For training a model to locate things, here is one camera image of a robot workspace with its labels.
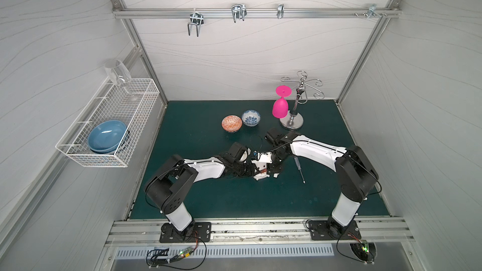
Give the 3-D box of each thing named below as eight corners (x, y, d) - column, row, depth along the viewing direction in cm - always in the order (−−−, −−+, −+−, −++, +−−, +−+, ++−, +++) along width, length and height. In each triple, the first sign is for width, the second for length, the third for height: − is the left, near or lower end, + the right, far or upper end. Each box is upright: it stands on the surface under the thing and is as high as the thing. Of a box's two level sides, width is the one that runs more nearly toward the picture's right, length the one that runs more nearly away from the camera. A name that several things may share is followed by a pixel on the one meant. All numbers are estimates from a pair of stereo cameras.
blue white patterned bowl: (250, 131, 109) (250, 125, 105) (239, 120, 115) (239, 114, 110) (263, 122, 114) (263, 116, 109) (252, 113, 119) (252, 107, 114)
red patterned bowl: (221, 134, 106) (221, 129, 103) (223, 120, 113) (222, 115, 110) (242, 134, 106) (242, 129, 103) (242, 120, 113) (242, 115, 110)
